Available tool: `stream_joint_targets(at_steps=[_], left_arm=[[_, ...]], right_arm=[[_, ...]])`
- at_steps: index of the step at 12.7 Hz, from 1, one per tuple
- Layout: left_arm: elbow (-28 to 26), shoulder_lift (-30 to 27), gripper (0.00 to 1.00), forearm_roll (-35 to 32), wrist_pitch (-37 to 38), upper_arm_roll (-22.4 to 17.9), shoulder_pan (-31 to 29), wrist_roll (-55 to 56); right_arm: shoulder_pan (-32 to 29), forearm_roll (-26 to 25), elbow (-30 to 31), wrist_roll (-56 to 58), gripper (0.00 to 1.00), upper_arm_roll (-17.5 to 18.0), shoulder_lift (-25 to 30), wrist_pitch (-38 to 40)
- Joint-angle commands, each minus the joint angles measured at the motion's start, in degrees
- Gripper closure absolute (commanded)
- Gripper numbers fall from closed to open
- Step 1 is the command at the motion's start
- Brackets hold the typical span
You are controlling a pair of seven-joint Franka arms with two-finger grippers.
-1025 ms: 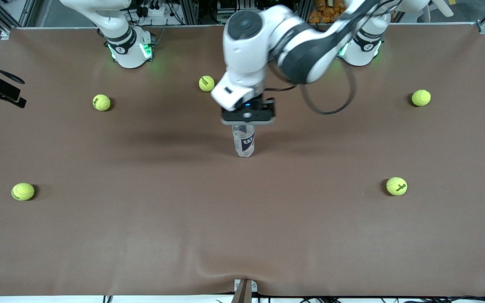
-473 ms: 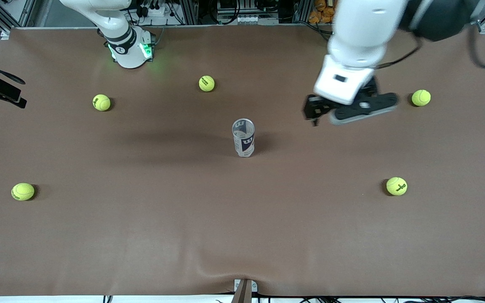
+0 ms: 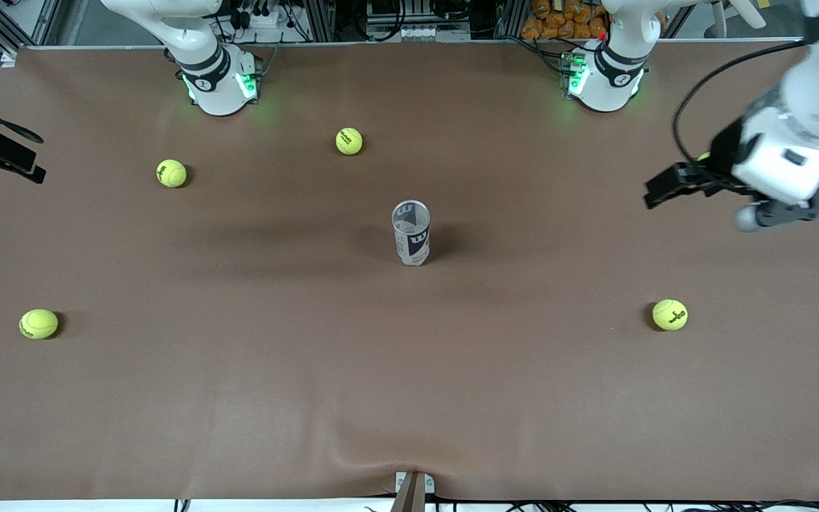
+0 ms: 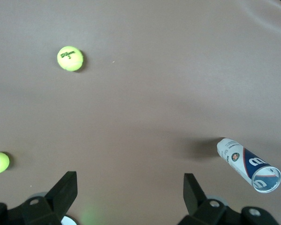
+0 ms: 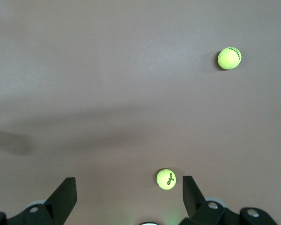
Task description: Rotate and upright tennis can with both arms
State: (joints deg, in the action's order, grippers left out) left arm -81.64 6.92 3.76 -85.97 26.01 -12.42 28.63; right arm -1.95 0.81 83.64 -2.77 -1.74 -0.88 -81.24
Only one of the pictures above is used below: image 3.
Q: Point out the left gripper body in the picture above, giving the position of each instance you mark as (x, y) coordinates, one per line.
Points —
(723, 155)

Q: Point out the clear tennis ball can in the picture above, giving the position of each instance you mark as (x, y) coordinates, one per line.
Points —
(411, 238)

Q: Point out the yellow tennis ball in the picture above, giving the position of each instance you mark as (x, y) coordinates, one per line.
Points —
(703, 157)
(349, 141)
(38, 324)
(171, 173)
(670, 315)

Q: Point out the control box with green light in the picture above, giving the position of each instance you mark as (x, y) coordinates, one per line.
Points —
(247, 82)
(574, 75)

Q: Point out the bag of orange objects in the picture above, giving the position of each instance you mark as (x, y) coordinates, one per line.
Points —
(559, 21)

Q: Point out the white plug socket strip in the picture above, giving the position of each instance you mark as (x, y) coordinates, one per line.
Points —
(260, 14)

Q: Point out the white power strip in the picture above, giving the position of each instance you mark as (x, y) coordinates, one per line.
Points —
(416, 32)

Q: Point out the brown table mat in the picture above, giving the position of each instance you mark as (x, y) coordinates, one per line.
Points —
(239, 391)

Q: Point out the metal table clamp bracket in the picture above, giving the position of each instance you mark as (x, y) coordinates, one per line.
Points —
(413, 491)

